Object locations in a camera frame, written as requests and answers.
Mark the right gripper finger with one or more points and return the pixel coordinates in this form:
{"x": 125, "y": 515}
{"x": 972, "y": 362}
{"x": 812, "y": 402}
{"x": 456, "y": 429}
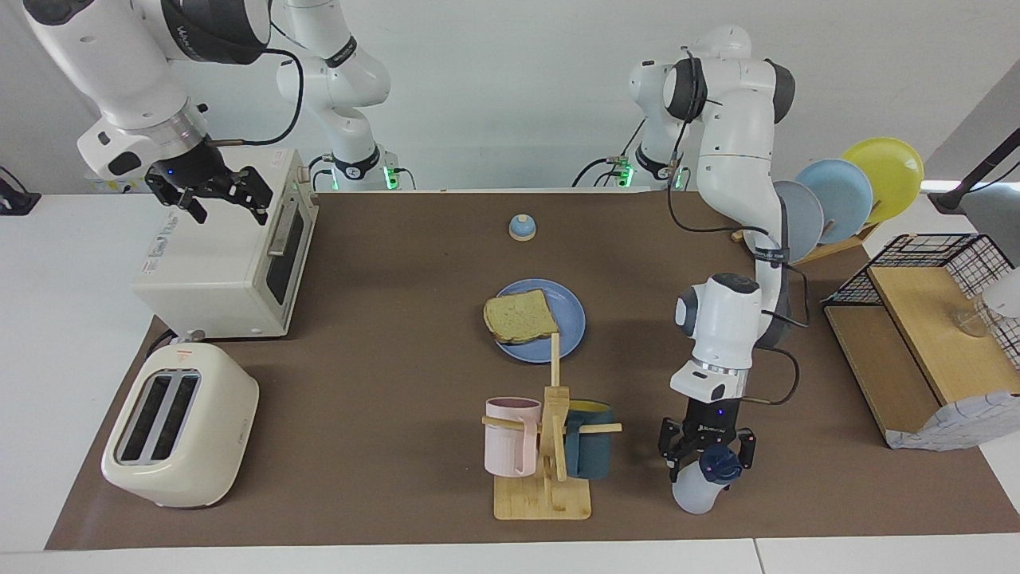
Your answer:
{"x": 255, "y": 187}
{"x": 191, "y": 203}

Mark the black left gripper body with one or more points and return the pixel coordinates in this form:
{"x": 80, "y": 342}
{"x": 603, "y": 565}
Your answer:
{"x": 708, "y": 418}

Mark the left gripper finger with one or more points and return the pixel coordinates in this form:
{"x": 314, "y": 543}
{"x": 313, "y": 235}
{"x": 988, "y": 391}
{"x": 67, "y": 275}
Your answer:
{"x": 673, "y": 446}
{"x": 745, "y": 448}

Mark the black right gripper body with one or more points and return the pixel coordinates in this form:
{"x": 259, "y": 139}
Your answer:
{"x": 191, "y": 175}

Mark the translucent squeeze bottle blue cap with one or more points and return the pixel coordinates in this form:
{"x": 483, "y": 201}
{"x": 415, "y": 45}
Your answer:
{"x": 693, "y": 498}

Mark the bread slice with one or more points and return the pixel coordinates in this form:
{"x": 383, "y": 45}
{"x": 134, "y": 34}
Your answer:
{"x": 519, "y": 317}

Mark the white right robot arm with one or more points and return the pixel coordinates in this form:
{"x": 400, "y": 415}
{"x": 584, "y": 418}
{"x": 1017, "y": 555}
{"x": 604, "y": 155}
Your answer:
{"x": 103, "y": 56}

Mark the blue round plate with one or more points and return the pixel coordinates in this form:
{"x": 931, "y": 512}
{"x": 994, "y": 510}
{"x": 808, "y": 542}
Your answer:
{"x": 570, "y": 319}

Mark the grey-blue plate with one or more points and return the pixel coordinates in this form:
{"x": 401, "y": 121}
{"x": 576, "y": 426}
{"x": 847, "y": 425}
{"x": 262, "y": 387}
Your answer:
{"x": 801, "y": 219}

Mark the light blue plate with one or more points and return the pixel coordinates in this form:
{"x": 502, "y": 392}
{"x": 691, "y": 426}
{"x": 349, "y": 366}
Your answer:
{"x": 841, "y": 199}

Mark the yellow plate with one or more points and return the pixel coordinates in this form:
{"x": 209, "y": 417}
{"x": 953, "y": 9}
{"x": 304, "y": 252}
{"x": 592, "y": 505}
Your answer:
{"x": 888, "y": 171}

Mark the white toaster oven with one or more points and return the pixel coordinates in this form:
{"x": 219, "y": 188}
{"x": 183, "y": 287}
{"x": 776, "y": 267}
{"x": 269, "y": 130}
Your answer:
{"x": 215, "y": 263}

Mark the dark teal mug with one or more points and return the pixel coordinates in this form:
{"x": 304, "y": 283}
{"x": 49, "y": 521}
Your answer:
{"x": 594, "y": 454}

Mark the wooden mug tree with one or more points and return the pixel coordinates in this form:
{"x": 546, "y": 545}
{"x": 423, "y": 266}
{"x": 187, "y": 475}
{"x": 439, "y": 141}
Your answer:
{"x": 542, "y": 502}

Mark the pink mug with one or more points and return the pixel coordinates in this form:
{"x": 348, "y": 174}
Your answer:
{"x": 506, "y": 446}

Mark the wooden dish rack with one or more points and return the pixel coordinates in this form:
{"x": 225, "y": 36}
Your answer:
{"x": 829, "y": 249}

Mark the marble patterned panel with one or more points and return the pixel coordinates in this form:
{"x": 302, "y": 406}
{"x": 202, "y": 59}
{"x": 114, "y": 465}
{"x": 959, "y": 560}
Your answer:
{"x": 956, "y": 422}

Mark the wooden shelf unit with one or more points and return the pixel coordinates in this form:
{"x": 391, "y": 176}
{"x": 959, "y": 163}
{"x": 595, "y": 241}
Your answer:
{"x": 932, "y": 335}

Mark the cream two-slot toaster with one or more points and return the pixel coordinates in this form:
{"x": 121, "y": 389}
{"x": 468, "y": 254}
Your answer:
{"x": 215, "y": 430}

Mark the brown paper table mat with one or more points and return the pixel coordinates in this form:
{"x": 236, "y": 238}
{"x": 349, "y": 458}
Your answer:
{"x": 358, "y": 399}

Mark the clear glass cup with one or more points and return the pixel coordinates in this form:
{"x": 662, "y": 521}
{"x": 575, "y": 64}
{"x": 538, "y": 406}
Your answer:
{"x": 974, "y": 323}

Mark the small blue bell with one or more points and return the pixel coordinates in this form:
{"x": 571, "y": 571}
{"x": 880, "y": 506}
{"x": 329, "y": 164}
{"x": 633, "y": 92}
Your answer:
{"x": 523, "y": 229}

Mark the white frosted cup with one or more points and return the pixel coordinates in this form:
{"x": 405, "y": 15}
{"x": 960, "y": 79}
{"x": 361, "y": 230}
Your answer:
{"x": 1002, "y": 295}

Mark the black clamp mount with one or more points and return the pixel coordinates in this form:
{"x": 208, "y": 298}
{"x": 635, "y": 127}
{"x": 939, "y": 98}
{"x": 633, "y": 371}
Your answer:
{"x": 20, "y": 203}

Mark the black camera stand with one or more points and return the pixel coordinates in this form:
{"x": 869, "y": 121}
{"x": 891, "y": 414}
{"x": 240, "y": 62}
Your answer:
{"x": 948, "y": 199}

